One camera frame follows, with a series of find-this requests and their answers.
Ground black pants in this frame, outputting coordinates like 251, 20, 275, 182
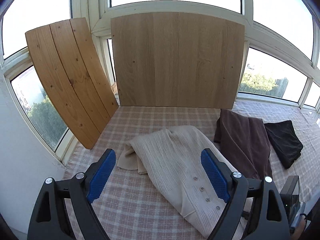
264, 120, 303, 170

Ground dark brown garment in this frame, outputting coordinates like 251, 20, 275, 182
214, 109, 273, 179

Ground cream knit garment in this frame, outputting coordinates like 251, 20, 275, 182
117, 126, 236, 238

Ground person's right hand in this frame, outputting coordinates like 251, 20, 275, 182
291, 216, 306, 239

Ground pink plaid table cloth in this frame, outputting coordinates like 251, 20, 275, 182
64, 100, 319, 239

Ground knotty pine plank board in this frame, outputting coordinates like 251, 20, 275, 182
25, 18, 118, 149

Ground large light wooden board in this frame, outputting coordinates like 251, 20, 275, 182
111, 12, 245, 109

